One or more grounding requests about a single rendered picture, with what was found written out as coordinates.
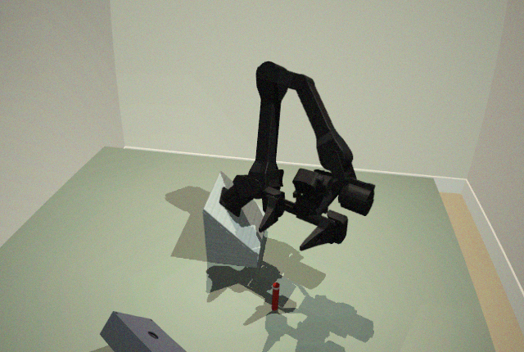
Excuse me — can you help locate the red peg with white band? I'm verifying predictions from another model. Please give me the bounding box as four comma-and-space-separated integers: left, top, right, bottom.
272, 282, 280, 310

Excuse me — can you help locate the grey sloped panel with hole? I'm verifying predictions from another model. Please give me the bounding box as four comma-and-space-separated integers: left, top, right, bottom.
100, 311, 187, 352

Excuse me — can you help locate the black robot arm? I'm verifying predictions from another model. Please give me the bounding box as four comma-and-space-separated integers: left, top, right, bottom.
219, 61, 376, 217

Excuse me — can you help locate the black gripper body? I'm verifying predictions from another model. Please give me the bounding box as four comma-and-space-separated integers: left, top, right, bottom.
261, 187, 348, 244

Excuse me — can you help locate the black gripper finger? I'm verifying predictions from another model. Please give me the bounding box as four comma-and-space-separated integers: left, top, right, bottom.
300, 216, 336, 250
259, 195, 278, 232

